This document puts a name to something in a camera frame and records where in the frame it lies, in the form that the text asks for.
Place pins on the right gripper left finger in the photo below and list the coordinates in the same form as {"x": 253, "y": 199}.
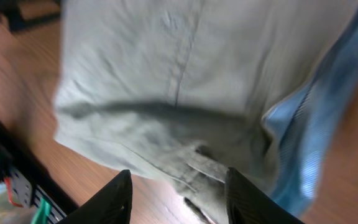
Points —
{"x": 110, "y": 205}

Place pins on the khaki shorts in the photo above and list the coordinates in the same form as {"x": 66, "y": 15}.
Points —
{"x": 182, "y": 90}

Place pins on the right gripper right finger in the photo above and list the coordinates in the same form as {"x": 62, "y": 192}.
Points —
{"x": 246, "y": 204}

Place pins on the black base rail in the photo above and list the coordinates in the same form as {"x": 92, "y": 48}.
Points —
{"x": 28, "y": 181}

